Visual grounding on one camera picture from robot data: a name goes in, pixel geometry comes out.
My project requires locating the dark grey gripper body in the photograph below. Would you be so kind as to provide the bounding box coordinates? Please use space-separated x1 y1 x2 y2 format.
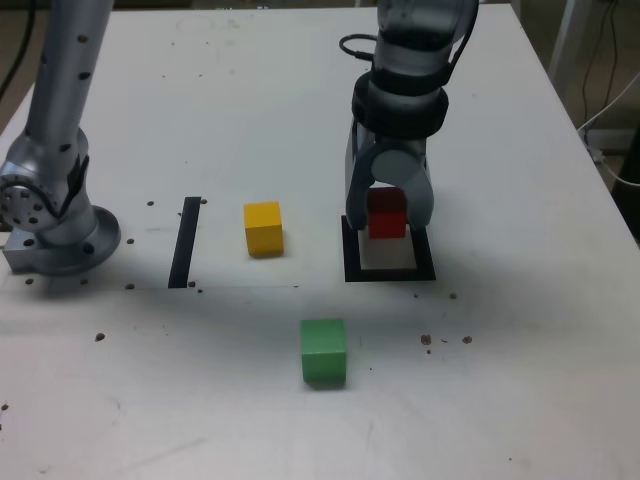
360 127 430 166

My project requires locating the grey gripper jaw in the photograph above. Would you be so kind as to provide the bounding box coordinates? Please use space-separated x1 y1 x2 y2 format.
373 148 436 230
343 119 381 231

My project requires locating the red cube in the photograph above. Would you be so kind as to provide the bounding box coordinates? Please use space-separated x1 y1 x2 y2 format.
367 188 407 240

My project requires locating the yellow cube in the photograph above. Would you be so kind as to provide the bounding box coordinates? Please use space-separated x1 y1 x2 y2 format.
243 201 285 258

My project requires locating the green cube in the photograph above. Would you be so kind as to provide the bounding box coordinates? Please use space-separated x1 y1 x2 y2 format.
299 317 348 389

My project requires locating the black tape square outline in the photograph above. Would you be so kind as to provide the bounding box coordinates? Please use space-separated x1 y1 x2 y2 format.
340 213 437 283

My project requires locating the black tape strip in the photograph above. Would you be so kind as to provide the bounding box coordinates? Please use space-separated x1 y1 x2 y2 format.
167 196 202 290

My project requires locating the white cable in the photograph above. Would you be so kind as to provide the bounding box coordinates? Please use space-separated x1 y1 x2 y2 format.
578 72 640 187

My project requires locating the white frame post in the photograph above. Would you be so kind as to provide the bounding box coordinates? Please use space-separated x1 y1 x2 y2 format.
547 0 584 87

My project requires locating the thin black hanging cable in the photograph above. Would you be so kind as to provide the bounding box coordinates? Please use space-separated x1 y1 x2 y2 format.
581 0 620 126

